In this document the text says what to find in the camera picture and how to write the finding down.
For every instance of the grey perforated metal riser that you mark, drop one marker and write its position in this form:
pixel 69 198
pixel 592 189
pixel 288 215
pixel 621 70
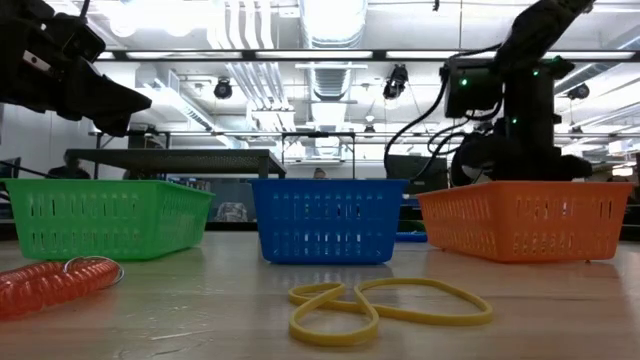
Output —
pixel 175 161

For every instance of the green plastic basket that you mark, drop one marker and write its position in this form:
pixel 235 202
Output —
pixel 15 240

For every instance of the orange plastic basket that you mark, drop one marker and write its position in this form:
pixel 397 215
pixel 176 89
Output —
pixel 550 192

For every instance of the yellow rubber band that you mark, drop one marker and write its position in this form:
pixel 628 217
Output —
pixel 330 340
pixel 450 319

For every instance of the grey patterned bag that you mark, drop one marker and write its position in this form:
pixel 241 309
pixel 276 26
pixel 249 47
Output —
pixel 231 212

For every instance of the black background rig frame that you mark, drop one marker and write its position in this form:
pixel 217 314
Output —
pixel 320 134

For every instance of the black overhead rig camera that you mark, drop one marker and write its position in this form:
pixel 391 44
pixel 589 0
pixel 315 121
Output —
pixel 397 80

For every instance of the yellow green crayon box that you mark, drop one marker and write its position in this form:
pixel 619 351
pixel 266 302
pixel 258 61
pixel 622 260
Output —
pixel 411 226

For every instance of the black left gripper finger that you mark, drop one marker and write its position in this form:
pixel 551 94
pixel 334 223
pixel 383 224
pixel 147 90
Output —
pixel 115 129
pixel 110 100

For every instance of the black ceiling spotlight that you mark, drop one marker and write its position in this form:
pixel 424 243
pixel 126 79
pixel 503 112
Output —
pixel 223 90
pixel 579 92

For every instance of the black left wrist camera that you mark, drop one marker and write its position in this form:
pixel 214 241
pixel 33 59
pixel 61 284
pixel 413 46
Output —
pixel 82 40

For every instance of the black monitor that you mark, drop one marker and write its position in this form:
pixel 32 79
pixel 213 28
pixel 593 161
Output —
pixel 415 175

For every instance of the blue plastic basket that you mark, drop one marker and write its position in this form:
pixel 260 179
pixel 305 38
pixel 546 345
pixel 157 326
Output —
pixel 325 187

